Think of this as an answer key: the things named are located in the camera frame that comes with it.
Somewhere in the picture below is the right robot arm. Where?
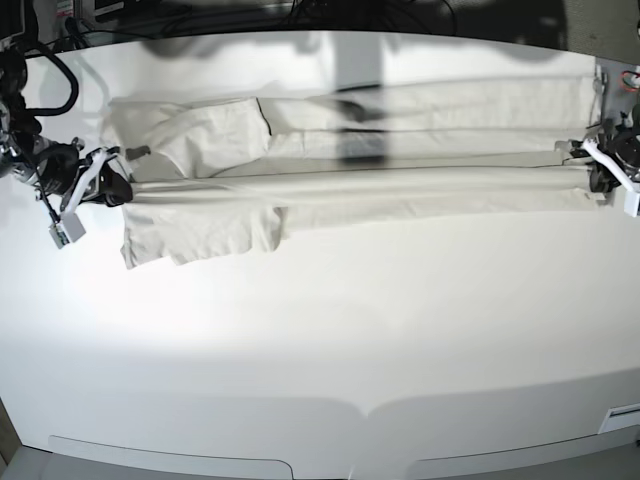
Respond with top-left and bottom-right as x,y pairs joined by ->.
1,40 -> 133,221

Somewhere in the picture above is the white T-shirt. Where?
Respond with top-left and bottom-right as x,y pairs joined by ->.
101,74 -> 603,268

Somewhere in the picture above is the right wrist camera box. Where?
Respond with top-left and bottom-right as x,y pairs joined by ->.
49,213 -> 86,249

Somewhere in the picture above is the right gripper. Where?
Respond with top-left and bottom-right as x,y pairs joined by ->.
35,144 -> 133,210

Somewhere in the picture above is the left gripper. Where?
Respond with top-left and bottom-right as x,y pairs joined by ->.
555,123 -> 639,194

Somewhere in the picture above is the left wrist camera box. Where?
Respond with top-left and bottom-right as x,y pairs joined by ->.
623,191 -> 640,218

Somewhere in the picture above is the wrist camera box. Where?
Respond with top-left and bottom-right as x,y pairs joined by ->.
49,213 -> 86,249
623,191 -> 640,218

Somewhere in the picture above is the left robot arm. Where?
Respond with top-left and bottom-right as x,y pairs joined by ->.
556,59 -> 639,194

